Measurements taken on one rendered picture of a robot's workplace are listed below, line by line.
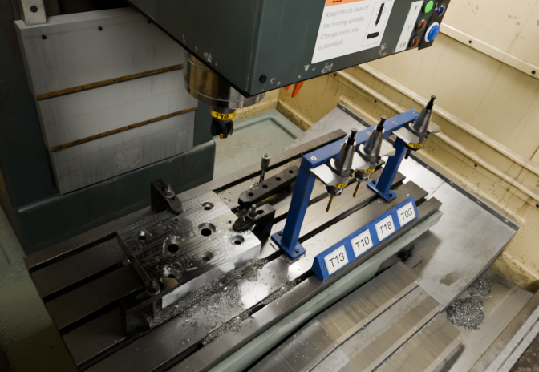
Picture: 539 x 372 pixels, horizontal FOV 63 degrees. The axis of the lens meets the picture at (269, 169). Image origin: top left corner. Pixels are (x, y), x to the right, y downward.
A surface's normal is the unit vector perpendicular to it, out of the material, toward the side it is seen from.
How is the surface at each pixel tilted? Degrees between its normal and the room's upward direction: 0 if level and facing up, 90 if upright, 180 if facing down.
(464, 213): 24
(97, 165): 89
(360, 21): 90
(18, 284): 0
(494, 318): 17
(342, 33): 90
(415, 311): 8
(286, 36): 90
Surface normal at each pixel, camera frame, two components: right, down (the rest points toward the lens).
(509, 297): 0.00, -0.87
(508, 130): -0.76, 0.33
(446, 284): -0.18, -0.56
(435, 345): 0.25, -0.79
